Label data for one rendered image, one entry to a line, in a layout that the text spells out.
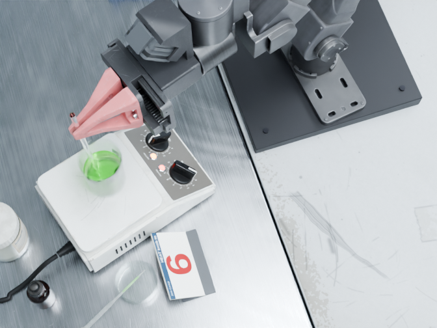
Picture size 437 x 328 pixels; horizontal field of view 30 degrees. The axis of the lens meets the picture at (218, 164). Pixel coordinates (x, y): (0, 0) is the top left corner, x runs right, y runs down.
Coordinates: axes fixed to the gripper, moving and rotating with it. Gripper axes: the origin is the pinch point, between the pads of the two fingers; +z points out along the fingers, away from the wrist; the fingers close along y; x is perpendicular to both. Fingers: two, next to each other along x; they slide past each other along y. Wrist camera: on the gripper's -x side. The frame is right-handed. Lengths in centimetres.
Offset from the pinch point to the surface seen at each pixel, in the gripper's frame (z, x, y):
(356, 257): -21.3, 25.7, 26.3
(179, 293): 0.4, 21.8, 16.6
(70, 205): 5.0, 15.8, 0.6
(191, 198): -8.2, 20.5, 7.8
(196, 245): -5.3, 24.7, 12.2
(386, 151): -34.7, 26.2, 17.5
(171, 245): -2.6, 22.5, 10.7
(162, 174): -6.9, 19.0, 3.2
